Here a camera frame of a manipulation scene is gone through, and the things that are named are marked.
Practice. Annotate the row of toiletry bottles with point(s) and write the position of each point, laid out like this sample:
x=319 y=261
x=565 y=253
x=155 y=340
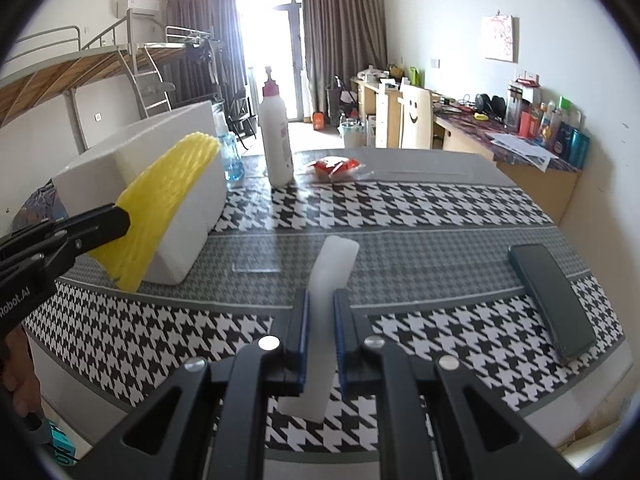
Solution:
x=560 y=132

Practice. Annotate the black smartphone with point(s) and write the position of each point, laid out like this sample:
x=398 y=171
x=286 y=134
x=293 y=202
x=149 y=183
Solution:
x=550 y=300

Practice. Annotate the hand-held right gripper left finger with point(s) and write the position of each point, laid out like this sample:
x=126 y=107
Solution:
x=302 y=340

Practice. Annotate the wooden desk with patterned cover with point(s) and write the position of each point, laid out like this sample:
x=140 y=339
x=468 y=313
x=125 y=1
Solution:
x=535 y=185

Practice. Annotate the blue patterned blanket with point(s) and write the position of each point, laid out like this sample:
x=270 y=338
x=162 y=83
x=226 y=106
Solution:
x=40 y=207

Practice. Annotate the black speakers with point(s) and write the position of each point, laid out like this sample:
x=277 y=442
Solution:
x=489 y=104

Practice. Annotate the blue sanitizer bottle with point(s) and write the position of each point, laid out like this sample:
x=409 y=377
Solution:
x=231 y=160

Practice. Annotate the red snack wrapper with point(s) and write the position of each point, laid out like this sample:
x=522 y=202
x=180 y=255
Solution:
x=332 y=167

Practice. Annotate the green bag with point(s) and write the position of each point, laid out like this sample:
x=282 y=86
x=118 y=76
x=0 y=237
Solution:
x=416 y=76

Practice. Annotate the white lotion pump bottle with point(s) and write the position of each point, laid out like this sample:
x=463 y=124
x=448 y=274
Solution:
x=275 y=145

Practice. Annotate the wall poster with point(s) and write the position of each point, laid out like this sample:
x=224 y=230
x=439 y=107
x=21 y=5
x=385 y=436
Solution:
x=500 y=39

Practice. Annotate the metal bunk bed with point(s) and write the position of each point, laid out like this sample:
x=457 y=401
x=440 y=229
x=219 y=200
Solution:
x=180 y=35
x=60 y=70

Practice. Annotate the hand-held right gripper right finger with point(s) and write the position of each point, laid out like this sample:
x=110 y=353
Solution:
x=339 y=340

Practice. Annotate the yellow foam net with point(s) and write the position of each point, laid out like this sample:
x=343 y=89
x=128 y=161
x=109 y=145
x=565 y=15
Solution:
x=165 y=190

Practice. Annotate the white air conditioner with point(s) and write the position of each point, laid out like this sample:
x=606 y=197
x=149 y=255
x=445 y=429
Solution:
x=137 y=6

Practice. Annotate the person's left hand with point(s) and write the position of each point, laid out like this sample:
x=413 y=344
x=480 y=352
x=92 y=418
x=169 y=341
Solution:
x=22 y=375

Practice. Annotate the orange bag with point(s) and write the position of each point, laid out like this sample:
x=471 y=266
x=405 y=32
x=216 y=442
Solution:
x=319 y=121

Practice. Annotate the white paper sheets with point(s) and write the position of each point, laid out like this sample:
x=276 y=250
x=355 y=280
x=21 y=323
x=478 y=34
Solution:
x=522 y=149

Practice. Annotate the glass balcony door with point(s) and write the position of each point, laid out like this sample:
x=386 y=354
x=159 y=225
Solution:
x=280 y=55

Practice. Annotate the teal box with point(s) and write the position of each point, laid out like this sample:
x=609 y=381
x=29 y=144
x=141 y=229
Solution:
x=60 y=442

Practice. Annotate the brown curtain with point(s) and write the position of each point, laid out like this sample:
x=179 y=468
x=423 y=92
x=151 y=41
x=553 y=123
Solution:
x=345 y=35
x=210 y=15

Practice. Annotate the white basket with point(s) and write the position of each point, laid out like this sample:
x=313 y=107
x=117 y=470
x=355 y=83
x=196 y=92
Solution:
x=352 y=136

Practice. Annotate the white foam box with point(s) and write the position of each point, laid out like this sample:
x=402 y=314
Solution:
x=200 y=200

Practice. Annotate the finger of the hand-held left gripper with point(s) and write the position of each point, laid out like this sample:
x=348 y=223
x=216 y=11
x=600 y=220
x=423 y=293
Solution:
x=30 y=237
x=100 y=225

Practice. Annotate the wooden smiley chair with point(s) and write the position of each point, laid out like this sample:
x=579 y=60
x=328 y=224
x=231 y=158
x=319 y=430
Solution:
x=415 y=117

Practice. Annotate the cluttered wooden desk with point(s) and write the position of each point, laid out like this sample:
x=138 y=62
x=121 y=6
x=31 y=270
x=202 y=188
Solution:
x=375 y=110

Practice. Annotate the hanging dark clothes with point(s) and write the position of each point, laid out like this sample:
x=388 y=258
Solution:
x=200 y=57

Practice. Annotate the black folding chair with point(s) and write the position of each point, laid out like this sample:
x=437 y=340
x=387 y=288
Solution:
x=242 y=115

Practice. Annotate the white wall socket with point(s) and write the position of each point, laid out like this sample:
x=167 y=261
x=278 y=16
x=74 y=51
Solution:
x=528 y=79

